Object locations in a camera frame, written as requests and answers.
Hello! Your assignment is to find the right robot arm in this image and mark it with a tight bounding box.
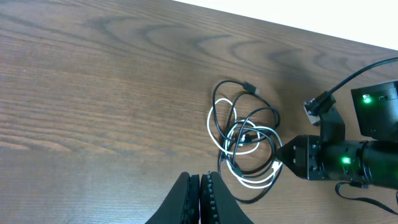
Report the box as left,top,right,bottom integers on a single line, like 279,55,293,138
275,81,397,189

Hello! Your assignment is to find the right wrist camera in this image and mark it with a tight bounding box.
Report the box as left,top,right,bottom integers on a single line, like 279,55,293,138
303,91,336,126

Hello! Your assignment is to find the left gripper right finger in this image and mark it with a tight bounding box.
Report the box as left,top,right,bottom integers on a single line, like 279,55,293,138
200,172,253,224

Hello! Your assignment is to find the white usb cable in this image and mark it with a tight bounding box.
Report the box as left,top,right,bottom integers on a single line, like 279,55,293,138
206,98,284,190

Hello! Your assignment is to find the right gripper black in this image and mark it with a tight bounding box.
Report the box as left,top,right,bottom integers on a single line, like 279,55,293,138
275,135,348,180

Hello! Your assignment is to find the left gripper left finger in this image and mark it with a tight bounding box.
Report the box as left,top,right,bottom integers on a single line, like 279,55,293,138
146,172,200,224

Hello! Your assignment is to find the black usb cable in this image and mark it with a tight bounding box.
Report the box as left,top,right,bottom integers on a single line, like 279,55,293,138
217,123,284,205
212,80,281,162

